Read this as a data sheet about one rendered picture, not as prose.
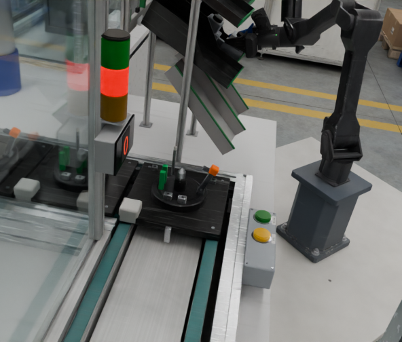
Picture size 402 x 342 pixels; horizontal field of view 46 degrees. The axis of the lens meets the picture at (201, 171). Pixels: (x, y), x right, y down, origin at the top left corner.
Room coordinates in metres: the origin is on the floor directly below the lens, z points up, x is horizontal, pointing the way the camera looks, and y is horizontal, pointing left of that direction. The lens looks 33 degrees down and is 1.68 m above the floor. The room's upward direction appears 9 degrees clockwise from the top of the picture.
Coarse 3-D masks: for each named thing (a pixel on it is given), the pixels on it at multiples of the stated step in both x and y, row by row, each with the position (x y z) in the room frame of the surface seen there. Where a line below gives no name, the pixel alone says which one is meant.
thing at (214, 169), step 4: (204, 168) 0.95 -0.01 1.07; (208, 168) 0.96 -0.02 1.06; (212, 168) 0.95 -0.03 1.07; (216, 168) 0.95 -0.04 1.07; (208, 172) 0.95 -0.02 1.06; (212, 172) 0.94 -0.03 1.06; (216, 172) 0.94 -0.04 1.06; (208, 176) 0.95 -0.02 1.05; (212, 176) 0.95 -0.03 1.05; (204, 180) 0.95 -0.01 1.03; (208, 180) 0.95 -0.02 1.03; (204, 184) 0.95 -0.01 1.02; (200, 188) 0.95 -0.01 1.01; (204, 188) 0.95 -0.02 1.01
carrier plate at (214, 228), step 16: (144, 176) 1.02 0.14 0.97; (144, 192) 0.95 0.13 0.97; (208, 192) 0.99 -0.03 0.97; (224, 192) 1.00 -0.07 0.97; (144, 208) 0.88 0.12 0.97; (160, 208) 0.89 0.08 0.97; (208, 208) 0.92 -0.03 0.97; (224, 208) 0.93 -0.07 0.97; (144, 224) 0.84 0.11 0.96; (160, 224) 0.84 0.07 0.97; (176, 224) 0.85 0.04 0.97; (192, 224) 0.85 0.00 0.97; (208, 224) 0.86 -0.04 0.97
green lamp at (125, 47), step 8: (104, 40) 0.76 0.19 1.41; (128, 40) 0.77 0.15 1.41; (104, 48) 0.76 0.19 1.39; (112, 48) 0.75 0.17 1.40; (120, 48) 0.76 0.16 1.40; (128, 48) 0.77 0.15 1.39; (104, 56) 0.76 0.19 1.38; (112, 56) 0.75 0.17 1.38; (120, 56) 0.76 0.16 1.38; (128, 56) 0.77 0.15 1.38; (104, 64) 0.76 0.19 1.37; (112, 64) 0.75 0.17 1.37; (120, 64) 0.76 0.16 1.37; (128, 64) 0.78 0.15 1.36
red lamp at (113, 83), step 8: (104, 72) 0.76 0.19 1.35; (112, 72) 0.75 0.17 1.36; (120, 72) 0.76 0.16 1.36; (128, 72) 0.78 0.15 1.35; (104, 80) 0.76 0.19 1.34; (112, 80) 0.75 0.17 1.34; (120, 80) 0.76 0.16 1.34; (104, 88) 0.76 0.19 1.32; (112, 88) 0.75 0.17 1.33; (120, 88) 0.76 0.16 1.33; (112, 96) 0.75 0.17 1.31
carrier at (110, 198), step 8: (128, 160) 1.08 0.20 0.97; (120, 168) 1.04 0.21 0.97; (128, 168) 1.04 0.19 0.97; (112, 176) 0.99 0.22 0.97; (120, 176) 1.00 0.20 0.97; (128, 176) 1.00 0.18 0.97; (112, 184) 0.96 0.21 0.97; (120, 184) 0.97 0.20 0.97; (128, 184) 0.99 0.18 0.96; (112, 192) 0.93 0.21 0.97; (120, 192) 0.93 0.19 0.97; (112, 200) 0.90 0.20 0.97; (120, 200) 0.92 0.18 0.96; (112, 208) 0.87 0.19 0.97; (112, 216) 0.85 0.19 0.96
